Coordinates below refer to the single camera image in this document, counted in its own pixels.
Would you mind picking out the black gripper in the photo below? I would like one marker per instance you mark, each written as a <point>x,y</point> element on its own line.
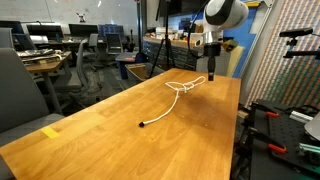
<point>211,51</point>

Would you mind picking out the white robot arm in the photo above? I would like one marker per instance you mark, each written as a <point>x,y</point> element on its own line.
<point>219,15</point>

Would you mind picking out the cardboard box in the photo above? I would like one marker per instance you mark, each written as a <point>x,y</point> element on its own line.
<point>136,72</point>

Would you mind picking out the black perforated breadboard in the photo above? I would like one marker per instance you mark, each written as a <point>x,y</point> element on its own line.
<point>267,164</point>

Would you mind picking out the dark mesh office chair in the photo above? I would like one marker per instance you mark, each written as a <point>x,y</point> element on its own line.
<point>114,44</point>

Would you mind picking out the grey office chair centre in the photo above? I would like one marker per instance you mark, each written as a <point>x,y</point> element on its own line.
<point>72,86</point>

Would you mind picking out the black computer monitor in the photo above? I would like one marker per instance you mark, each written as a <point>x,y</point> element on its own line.
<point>82,30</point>

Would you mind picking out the wooden desk with clutter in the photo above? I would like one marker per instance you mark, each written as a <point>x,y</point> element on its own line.
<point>44,63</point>

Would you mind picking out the yellow tape strip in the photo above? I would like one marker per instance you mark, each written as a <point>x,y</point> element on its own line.
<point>50,132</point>

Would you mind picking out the grey office chair foreground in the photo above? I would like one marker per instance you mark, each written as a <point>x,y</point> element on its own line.
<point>23,108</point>

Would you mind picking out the wrist camera yellow green mount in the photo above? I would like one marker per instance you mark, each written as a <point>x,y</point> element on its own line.
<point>229,45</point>

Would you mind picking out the black camera tripod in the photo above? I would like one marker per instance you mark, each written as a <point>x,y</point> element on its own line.
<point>165,42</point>

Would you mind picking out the orange handled clamp upper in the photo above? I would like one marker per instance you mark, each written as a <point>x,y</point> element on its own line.
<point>269,112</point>

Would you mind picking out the orange handled clamp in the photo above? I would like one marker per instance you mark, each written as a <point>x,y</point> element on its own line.
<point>269,112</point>
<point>272,144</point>

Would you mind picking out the black camera on stand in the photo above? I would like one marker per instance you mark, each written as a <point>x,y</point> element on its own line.
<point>293,34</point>

